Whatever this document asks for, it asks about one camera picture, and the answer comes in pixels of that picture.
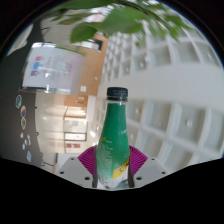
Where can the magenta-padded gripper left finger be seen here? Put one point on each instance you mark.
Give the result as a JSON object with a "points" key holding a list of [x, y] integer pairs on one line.
{"points": [[75, 168]]}

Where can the round colourful sticker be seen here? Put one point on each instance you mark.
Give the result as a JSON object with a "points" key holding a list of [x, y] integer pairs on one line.
{"points": [[23, 123], [18, 101], [23, 111]]}

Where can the round ceiling lights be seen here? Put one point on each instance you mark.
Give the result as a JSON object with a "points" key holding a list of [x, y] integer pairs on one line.
{"points": [[189, 123]]}

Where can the small blue card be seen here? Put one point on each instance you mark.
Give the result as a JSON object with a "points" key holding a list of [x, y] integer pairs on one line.
{"points": [[29, 156]]}

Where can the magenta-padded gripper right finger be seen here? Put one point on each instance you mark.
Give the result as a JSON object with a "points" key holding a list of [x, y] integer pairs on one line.
{"points": [[150, 168]]}

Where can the green potted plant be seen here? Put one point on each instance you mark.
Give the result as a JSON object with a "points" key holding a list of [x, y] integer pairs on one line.
{"points": [[83, 32]]}

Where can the green plastic drink bottle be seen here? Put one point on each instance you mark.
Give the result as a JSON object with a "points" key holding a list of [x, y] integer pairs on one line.
{"points": [[112, 133]]}

